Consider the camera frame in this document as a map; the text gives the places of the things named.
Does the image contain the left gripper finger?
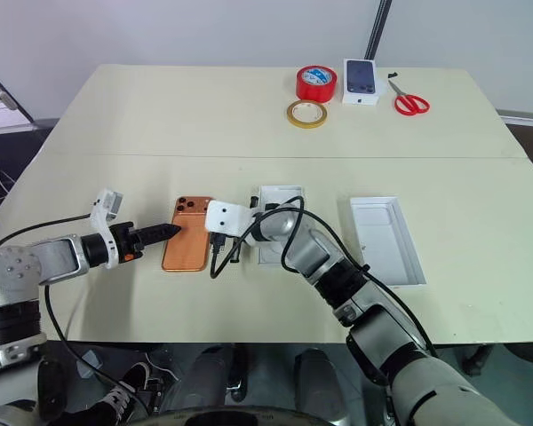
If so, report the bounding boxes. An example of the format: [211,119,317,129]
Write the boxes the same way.
[134,224,181,239]
[137,231,179,247]

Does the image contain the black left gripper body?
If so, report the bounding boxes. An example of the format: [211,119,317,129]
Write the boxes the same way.
[109,222,145,265]

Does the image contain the white phone box base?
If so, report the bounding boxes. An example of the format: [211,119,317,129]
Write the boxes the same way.
[248,185,308,267]

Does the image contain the white phone box lid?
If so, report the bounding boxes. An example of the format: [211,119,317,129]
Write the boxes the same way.
[348,193,428,290]

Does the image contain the phone box with dark print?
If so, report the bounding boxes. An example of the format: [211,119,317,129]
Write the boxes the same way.
[340,57,382,108]

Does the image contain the orange smartphone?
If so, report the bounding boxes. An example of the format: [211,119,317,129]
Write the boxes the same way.
[161,194,217,273]

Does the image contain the dark rounded robot leg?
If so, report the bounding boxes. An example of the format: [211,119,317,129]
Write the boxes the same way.
[177,344,235,407]
[291,347,353,426]

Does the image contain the yellow tape roll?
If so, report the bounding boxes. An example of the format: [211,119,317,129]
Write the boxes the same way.
[285,99,330,130]

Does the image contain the black and white sneaker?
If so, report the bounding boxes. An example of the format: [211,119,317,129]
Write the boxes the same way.
[86,360,153,426]

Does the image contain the dark round robot torso rim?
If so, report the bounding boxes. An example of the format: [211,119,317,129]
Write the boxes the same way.
[148,398,354,426]

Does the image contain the red tape roll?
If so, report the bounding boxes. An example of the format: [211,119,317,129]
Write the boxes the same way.
[295,65,338,103]

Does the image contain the grey slanted rack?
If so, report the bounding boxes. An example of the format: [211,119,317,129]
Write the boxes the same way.
[0,60,41,137]

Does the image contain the black chair base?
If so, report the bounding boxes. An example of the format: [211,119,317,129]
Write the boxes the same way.
[459,343,497,378]

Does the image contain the dark side table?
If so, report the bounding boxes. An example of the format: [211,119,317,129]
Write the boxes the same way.
[496,107,533,190]

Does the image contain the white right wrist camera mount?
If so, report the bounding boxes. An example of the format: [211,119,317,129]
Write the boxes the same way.
[203,200,258,240]

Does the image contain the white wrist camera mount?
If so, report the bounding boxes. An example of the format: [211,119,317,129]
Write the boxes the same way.
[203,200,258,240]
[91,189,126,271]

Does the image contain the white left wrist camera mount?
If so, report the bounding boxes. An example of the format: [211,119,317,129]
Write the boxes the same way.
[91,189,126,271]

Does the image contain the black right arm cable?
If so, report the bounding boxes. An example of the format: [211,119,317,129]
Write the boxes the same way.
[209,195,439,359]

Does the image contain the red-handled scissors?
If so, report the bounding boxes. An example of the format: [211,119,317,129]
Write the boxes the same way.
[386,77,432,118]

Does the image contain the black metal rail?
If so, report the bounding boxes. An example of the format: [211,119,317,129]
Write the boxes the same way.
[364,0,394,61]

